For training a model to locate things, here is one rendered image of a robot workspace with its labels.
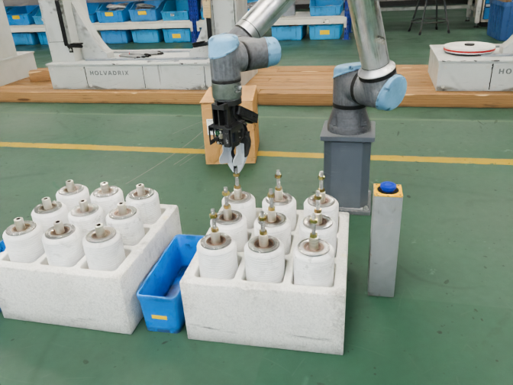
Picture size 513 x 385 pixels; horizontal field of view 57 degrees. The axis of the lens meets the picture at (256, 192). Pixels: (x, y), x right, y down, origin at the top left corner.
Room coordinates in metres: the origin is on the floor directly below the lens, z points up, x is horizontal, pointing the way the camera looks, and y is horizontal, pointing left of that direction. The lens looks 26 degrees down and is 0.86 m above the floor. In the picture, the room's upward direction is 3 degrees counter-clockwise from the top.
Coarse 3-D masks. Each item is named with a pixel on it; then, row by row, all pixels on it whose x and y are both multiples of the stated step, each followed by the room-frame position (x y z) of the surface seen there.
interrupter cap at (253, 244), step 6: (252, 240) 0.97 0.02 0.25; (258, 240) 0.97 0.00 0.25; (270, 240) 0.97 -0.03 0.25; (276, 240) 0.96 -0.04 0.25; (252, 246) 0.94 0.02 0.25; (258, 246) 0.95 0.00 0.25; (270, 246) 0.94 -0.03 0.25; (276, 246) 0.93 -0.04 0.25; (258, 252) 0.92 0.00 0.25; (264, 252) 0.91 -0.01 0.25
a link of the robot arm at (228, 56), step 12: (216, 36) 1.19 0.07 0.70; (228, 36) 1.18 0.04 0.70; (216, 48) 1.16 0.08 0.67; (228, 48) 1.16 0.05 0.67; (240, 48) 1.19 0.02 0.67; (216, 60) 1.16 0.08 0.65; (228, 60) 1.16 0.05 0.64; (240, 60) 1.18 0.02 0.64; (216, 72) 1.16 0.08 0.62; (228, 72) 1.16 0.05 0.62
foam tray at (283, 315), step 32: (288, 256) 1.00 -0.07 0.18; (192, 288) 0.91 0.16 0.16; (224, 288) 0.89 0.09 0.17; (256, 288) 0.88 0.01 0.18; (288, 288) 0.87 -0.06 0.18; (320, 288) 0.86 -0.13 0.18; (192, 320) 0.91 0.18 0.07; (224, 320) 0.90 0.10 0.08; (256, 320) 0.88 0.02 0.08; (288, 320) 0.86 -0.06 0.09; (320, 320) 0.85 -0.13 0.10; (320, 352) 0.85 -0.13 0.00
